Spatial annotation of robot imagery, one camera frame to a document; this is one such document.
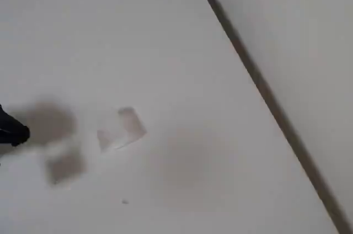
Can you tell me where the small clear plastic cup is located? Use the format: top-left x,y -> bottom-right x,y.
96,106 -> 148,153

